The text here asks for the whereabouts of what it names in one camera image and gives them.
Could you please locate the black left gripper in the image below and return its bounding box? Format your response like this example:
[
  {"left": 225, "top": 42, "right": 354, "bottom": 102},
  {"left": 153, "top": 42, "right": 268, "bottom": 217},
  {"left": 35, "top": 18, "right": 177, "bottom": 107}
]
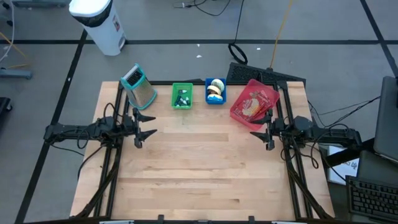
[{"left": 123, "top": 107, "right": 158, "bottom": 149}]

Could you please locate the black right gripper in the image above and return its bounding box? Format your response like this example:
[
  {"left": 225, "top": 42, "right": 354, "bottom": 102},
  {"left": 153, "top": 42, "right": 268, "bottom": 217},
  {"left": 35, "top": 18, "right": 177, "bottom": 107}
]
[{"left": 249, "top": 108, "right": 313, "bottom": 151}]

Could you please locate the white tape roll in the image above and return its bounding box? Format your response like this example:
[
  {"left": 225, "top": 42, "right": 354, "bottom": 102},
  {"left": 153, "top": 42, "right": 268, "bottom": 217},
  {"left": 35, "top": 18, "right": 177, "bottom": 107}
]
[{"left": 210, "top": 78, "right": 226, "bottom": 91}]

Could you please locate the pink translucent plastic bin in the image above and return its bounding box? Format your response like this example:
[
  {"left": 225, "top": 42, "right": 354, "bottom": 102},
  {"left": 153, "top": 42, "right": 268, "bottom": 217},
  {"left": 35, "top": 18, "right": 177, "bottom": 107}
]
[{"left": 229, "top": 78, "right": 280, "bottom": 131}]

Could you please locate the teal metal box grater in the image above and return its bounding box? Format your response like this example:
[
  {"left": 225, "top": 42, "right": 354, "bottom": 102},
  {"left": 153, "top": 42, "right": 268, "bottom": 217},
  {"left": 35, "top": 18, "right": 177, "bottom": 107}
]
[{"left": 119, "top": 63, "right": 158, "bottom": 111}]

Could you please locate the green plastic basket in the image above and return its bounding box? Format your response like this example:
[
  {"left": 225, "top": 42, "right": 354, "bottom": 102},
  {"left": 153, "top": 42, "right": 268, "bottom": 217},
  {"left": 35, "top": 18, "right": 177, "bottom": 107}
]
[{"left": 170, "top": 82, "right": 195, "bottom": 110}]

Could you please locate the black perforated panel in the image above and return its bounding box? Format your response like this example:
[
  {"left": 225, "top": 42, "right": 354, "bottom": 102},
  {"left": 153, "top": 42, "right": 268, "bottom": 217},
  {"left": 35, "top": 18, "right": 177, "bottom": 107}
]
[{"left": 225, "top": 62, "right": 307, "bottom": 85}]

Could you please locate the blue plastic basket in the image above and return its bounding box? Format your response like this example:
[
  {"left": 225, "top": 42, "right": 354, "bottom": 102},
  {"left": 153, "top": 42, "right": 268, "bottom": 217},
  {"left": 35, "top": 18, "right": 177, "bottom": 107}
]
[{"left": 204, "top": 77, "right": 228, "bottom": 106}]

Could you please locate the black desk beam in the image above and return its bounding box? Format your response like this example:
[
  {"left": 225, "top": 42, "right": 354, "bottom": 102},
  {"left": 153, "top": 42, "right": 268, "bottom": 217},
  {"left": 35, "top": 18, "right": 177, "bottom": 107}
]
[{"left": 323, "top": 138, "right": 376, "bottom": 168}]

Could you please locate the white paper sheet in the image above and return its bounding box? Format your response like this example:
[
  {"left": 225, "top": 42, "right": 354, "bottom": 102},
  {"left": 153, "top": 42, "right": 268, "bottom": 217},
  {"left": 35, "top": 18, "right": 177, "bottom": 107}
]
[{"left": 326, "top": 144, "right": 360, "bottom": 186}]

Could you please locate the white trash can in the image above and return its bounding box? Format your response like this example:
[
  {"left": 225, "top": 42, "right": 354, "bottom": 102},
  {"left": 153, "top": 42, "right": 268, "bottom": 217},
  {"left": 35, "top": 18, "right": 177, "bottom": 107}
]
[{"left": 68, "top": 0, "right": 127, "bottom": 57}]

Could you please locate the grey laptop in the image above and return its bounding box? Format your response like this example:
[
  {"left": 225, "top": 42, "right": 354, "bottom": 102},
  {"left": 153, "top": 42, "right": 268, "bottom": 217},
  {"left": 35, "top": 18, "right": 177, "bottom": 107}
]
[{"left": 373, "top": 76, "right": 398, "bottom": 164}]

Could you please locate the black keyboard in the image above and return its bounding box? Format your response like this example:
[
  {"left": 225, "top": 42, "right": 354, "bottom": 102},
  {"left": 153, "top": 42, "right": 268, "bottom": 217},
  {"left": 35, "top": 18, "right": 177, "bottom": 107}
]
[{"left": 345, "top": 175, "right": 398, "bottom": 223}]

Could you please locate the grey stand foot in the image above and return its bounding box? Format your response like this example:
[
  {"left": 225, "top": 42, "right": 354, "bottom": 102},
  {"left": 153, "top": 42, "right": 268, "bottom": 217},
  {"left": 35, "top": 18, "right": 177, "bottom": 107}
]
[{"left": 0, "top": 68, "right": 34, "bottom": 80}]

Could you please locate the black aluminium table frame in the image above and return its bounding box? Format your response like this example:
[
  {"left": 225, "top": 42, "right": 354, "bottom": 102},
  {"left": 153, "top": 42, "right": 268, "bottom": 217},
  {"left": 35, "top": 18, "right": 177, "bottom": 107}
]
[{"left": 70, "top": 79, "right": 336, "bottom": 224}]

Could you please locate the black arm base cable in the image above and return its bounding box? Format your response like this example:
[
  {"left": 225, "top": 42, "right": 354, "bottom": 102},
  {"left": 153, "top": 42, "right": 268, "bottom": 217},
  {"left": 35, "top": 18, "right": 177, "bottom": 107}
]
[{"left": 76, "top": 145, "right": 105, "bottom": 180}]

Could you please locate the black coiled floor cable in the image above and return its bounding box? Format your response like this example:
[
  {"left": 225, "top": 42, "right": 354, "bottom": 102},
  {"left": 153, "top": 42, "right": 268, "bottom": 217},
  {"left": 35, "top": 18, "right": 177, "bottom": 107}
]
[{"left": 228, "top": 0, "right": 249, "bottom": 65}]

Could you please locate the yellow hanging cable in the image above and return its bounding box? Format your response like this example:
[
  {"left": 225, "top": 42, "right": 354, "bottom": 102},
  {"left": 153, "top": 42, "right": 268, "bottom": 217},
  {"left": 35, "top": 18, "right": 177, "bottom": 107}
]
[{"left": 269, "top": 0, "right": 294, "bottom": 70}]

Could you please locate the black cable to laptop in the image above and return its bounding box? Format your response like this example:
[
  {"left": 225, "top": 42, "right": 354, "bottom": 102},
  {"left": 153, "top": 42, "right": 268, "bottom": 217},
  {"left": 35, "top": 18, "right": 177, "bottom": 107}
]
[{"left": 307, "top": 95, "right": 382, "bottom": 128}]

